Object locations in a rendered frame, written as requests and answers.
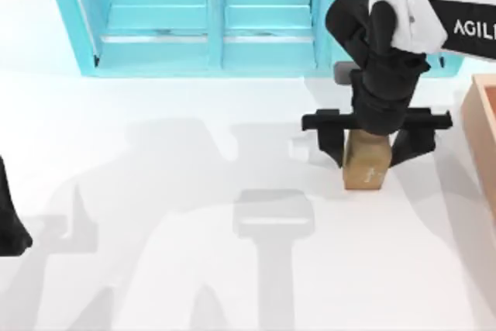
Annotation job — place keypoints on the brown block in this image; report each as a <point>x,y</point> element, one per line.
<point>366,164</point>

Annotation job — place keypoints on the pale grey rounded box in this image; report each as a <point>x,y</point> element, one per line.
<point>342,74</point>

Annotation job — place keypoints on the light blue rack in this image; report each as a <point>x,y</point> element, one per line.
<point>201,17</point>

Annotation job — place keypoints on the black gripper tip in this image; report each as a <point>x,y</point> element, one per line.
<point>11,222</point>

